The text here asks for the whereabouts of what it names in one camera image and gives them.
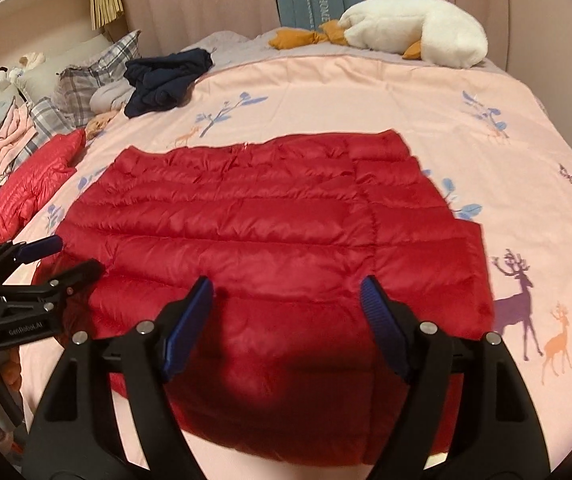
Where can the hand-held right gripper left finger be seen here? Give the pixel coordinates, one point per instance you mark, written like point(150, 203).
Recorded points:
point(186, 325)

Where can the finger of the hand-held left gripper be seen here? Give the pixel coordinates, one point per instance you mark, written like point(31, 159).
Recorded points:
point(73, 275)
point(41, 247)

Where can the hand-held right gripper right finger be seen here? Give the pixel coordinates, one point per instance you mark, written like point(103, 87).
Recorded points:
point(383, 320)

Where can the red puffer jacket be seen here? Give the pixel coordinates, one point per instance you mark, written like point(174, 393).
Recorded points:
point(276, 240)

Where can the coral puffer jacket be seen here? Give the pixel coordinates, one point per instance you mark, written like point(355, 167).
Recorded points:
point(31, 185)

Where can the pink clothing pile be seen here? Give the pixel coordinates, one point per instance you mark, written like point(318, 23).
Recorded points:
point(8, 140)

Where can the small plaid pillow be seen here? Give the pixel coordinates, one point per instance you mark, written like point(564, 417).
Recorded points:
point(48, 125)

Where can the small orange doll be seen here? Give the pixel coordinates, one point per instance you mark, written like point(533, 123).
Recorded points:
point(100, 122)

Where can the grey crumpled cloth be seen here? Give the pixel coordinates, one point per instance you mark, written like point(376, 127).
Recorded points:
point(111, 97)

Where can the white plush toys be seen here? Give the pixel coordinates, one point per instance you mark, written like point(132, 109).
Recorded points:
point(16, 71)

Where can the large plaid pillow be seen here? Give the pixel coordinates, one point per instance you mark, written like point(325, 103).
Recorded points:
point(91, 72)

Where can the beige padded headboard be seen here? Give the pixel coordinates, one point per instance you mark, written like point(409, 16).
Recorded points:
point(61, 62)

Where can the navy garment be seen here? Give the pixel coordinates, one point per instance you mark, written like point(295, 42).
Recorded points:
point(163, 82)

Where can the pink deer printed blanket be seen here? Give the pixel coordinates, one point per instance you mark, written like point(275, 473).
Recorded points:
point(525, 170)

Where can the yellow hanging tassel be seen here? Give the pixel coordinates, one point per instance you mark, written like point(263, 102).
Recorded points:
point(107, 2)

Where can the grey bed sheet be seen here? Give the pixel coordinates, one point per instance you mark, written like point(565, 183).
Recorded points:
point(246, 45)

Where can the white goose plush toy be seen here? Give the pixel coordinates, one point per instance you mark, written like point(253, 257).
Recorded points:
point(415, 27)

